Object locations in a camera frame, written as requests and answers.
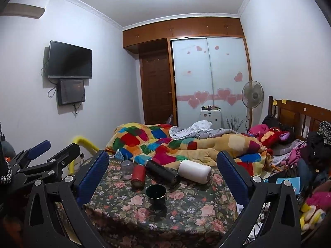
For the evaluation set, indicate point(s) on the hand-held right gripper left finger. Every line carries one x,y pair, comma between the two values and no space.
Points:
93,175

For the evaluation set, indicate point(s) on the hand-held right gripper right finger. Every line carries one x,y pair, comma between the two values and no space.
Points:
232,178

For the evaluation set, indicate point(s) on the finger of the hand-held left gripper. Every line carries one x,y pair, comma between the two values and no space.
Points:
38,147
67,151

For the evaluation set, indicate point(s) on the clear plastic cup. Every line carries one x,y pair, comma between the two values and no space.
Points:
126,170

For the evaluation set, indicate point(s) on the white cup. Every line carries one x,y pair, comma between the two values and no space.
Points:
195,171

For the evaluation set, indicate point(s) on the black tumbler cup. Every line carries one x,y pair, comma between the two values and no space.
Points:
161,171

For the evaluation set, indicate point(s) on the yellow padded pipe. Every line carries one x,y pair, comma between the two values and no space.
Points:
84,142

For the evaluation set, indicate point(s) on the blue and white object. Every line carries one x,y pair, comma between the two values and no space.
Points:
120,154

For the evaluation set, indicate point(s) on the red thermos bottle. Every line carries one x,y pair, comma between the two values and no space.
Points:
138,175

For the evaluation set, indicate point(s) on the dried twig bundle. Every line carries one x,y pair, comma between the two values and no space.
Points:
234,124

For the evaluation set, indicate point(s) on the pink garment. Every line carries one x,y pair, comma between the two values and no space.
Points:
257,129

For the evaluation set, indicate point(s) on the blue booklet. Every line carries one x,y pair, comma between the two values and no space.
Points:
288,184

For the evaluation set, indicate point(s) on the red plush toy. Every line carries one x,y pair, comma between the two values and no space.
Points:
271,135

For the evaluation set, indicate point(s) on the grey crumpled blanket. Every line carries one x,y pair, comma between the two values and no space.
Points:
191,130

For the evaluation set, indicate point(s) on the small white cabinet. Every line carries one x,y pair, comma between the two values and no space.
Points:
210,117

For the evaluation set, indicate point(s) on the dark green mug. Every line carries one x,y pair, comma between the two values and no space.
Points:
156,195

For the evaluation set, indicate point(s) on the black bag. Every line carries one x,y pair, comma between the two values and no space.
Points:
270,121

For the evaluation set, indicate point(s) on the pink cloth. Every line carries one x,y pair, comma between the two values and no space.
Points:
297,152

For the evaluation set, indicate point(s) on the colourful patchwork quilt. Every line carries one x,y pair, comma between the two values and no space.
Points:
160,144

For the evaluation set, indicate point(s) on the floral tablecloth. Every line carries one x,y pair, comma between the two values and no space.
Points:
155,219

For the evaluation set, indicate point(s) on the white standing fan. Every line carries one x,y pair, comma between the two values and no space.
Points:
252,94

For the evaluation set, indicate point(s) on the wooden bed headboard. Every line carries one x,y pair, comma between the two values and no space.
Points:
292,113

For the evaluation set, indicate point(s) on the yellow and pink plush toy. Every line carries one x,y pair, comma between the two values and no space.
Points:
314,211

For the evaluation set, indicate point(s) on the dark clothing pile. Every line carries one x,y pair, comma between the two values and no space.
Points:
319,144

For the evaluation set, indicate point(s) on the wardrobe with heart stickers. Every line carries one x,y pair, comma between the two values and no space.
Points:
206,82

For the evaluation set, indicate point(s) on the brown wooden door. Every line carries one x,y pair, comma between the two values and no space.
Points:
156,90

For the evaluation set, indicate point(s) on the white air conditioner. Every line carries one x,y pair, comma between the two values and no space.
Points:
25,7

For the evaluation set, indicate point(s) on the wooden overhead cabinet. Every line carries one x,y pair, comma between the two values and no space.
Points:
181,28

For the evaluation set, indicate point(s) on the small black wall monitor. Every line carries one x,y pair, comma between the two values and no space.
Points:
72,91

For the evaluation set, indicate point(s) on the black wall television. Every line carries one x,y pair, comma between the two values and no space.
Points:
69,59

